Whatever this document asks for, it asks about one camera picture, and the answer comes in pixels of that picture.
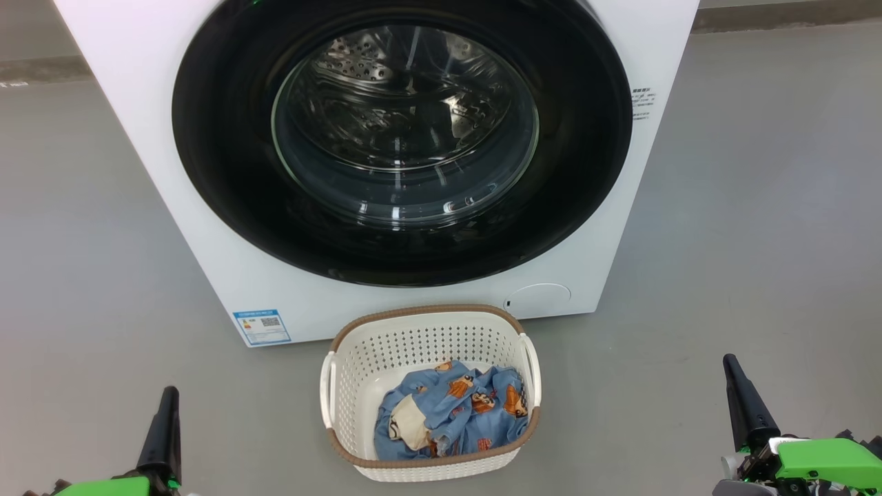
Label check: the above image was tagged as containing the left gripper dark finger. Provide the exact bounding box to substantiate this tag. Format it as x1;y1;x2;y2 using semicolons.
136;386;183;483

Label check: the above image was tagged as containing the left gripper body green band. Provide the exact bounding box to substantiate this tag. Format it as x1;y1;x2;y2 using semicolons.
24;472;185;496

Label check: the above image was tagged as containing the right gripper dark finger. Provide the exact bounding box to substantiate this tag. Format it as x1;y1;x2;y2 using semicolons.
722;353;781;452

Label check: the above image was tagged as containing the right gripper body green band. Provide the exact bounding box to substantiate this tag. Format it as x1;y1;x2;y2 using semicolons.
713;431;882;496

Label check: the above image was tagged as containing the blue cartoon print garment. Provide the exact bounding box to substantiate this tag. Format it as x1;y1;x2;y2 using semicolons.
374;360;530;461

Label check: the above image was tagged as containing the black round glass washer door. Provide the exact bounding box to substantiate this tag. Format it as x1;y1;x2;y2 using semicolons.
171;0;633;289

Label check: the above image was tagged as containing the white front-load washing machine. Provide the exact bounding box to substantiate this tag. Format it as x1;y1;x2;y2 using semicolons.
54;0;700;349

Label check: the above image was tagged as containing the stainless steel washing machine drum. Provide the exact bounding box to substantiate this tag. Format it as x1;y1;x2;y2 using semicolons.
296;24;517;173

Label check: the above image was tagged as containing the blue energy label sticker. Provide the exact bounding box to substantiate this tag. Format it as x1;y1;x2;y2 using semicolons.
232;309;291;347

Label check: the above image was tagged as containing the cream laundry basket brown rim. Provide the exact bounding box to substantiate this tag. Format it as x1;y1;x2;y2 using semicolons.
319;304;542;483

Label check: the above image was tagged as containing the round white filter cover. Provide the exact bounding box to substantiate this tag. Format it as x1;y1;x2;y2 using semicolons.
503;283;573;319

